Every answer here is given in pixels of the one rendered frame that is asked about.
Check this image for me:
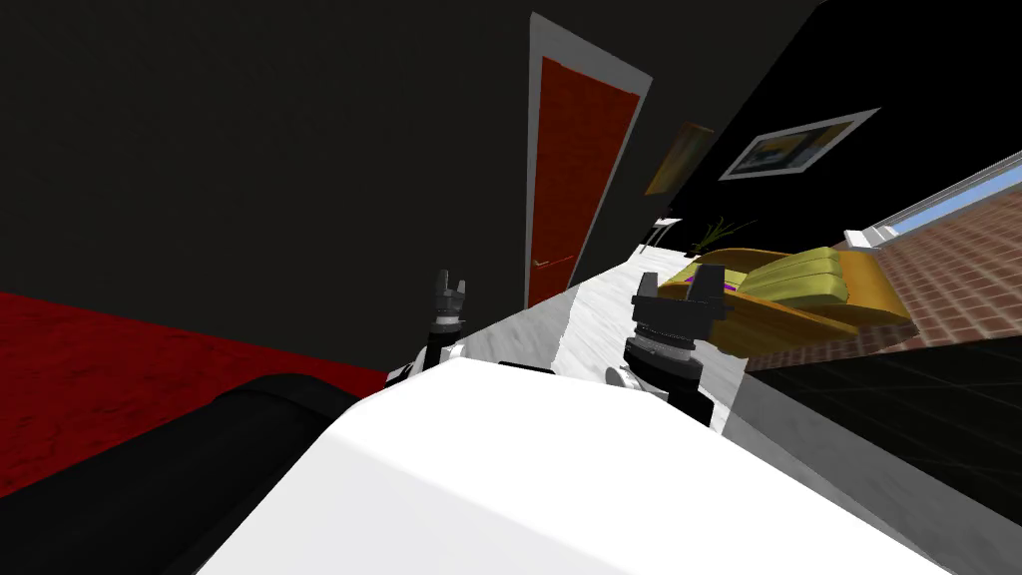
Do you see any yellow sofa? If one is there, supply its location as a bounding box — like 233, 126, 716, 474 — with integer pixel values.
658, 246, 921, 360

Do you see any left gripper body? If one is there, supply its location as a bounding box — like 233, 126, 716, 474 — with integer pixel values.
431, 287, 468, 322

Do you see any dark yellow wall picture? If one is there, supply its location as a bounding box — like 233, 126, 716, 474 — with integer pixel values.
643, 120, 717, 198

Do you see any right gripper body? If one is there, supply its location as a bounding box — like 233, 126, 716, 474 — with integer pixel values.
630, 293, 731, 342

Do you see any white-framed wall picture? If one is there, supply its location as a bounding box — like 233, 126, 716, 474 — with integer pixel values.
718, 107, 882, 183

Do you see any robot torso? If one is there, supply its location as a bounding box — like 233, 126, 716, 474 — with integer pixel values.
195, 356, 955, 575

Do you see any red door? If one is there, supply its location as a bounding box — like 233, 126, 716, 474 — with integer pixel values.
526, 55, 642, 309

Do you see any small white table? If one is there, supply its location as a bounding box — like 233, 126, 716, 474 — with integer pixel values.
638, 215, 685, 257

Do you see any green potted plant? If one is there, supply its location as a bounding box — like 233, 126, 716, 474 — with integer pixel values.
690, 215, 759, 259

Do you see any white-framed window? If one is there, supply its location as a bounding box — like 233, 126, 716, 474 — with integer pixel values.
843, 150, 1022, 253

